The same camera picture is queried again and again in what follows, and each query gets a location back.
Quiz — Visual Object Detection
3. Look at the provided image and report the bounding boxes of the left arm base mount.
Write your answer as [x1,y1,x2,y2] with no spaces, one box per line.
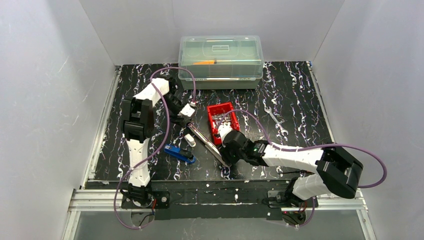
[120,189,171,209]

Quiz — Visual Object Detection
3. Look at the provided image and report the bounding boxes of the purple cable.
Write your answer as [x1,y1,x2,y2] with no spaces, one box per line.
[215,109,388,229]
[113,67,198,231]

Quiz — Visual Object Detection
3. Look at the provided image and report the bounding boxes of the red plastic bin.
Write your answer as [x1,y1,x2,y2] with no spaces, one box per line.
[206,102,240,146]

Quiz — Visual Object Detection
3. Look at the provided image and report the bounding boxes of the pile of staple strips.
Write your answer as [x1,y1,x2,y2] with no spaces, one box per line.
[211,113,237,126]

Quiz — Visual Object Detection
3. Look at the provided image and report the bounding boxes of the clear plastic storage box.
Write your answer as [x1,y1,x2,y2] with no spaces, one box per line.
[178,35,264,90]

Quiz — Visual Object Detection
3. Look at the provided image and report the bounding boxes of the black silver stapler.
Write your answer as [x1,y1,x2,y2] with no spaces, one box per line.
[187,122,230,168]

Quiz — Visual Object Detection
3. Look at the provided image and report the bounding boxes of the blue stapler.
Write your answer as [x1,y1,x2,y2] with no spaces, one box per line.
[163,144,196,164]

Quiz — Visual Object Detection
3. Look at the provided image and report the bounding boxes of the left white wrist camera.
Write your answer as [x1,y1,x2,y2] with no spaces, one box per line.
[178,101,196,119]

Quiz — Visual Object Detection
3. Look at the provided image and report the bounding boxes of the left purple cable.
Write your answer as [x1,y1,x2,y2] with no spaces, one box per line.
[113,67,198,231]

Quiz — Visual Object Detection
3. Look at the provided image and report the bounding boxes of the silver open-end wrench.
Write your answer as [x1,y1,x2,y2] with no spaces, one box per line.
[264,106,289,136]

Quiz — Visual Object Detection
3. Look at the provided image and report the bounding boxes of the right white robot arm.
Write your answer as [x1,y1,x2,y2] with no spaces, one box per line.
[219,129,363,203]

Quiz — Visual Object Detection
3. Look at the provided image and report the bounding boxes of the orange tool inside box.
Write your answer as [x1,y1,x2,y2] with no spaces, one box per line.
[193,60,217,65]

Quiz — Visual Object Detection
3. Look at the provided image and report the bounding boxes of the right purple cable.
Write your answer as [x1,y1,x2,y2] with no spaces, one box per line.
[215,109,388,229]

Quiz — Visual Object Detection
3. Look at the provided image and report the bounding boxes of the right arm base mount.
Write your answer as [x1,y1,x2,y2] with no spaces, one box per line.
[261,177,319,213]

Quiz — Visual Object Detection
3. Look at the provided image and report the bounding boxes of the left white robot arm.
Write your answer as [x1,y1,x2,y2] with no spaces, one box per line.
[121,78,197,202]

